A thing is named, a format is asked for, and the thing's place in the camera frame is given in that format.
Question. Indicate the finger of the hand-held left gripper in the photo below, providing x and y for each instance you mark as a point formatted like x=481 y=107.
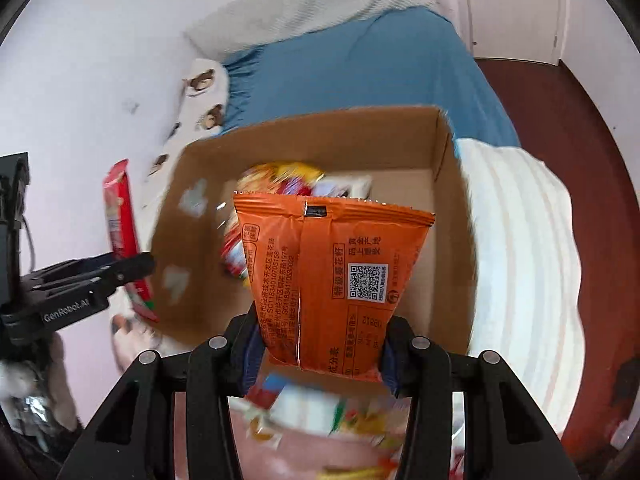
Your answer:
x=135 y=266
x=60 y=269

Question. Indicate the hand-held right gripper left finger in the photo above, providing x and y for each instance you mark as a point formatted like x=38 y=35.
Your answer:
x=250 y=362

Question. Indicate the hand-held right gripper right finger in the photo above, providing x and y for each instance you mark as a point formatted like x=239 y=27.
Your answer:
x=389 y=372

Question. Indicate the red crown print snack packet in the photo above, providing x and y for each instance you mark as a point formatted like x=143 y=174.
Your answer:
x=120 y=210

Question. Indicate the orange snack packet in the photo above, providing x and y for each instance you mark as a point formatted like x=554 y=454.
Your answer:
x=350 y=270

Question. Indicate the cardboard box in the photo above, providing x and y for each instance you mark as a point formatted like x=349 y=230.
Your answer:
x=400 y=155

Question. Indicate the heap of mixed snack packets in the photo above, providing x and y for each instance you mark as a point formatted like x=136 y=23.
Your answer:
x=310 y=410

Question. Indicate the striped cat print blanket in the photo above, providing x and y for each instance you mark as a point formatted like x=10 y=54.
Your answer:
x=525 y=285

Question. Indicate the yellow red noodle snack packet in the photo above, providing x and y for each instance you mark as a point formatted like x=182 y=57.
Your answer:
x=285 y=175

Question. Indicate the bear print long pillow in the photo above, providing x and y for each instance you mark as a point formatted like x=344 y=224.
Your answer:
x=205 y=105

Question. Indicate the white photo print snack packet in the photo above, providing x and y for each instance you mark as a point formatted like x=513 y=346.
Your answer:
x=350 y=187

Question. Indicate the blue bed sheet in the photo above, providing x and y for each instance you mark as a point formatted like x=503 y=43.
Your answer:
x=375 y=70

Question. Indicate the grey pillow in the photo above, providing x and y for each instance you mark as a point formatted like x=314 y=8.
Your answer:
x=310 y=5

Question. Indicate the white door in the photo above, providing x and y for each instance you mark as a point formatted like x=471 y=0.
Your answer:
x=515 y=5

